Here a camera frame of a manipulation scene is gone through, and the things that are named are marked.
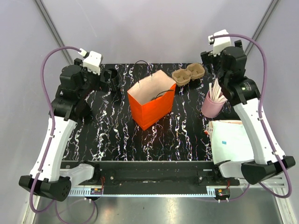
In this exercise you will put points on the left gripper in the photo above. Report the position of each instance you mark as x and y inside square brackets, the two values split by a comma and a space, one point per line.
[107, 76]

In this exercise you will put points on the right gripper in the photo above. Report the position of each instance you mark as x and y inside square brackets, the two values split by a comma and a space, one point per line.
[208, 58]

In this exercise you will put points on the stack of black cups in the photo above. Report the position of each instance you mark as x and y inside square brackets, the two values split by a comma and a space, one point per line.
[114, 79]

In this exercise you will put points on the orange paper bag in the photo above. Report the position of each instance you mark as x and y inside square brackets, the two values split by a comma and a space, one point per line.
[151, 98]

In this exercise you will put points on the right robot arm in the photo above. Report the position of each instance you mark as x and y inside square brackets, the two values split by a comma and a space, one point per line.
[243, 94]

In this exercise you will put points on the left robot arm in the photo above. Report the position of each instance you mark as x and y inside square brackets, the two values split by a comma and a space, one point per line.
[46, 179]

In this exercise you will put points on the stack of pulp carriers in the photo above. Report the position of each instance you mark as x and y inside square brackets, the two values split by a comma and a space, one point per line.
[192, 72]

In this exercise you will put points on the pink straw holder cup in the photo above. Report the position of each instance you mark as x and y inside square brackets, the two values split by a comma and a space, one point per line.
[211, 109]

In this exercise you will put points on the red white sachet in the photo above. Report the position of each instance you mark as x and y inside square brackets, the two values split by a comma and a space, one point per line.
[207, 130]

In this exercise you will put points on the white folded cloth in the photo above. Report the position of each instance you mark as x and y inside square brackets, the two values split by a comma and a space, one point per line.
[229, 141]

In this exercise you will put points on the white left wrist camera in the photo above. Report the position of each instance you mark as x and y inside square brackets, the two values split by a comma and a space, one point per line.
[92, 61]

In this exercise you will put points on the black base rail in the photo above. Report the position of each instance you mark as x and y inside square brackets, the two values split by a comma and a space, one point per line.
[156, 179]

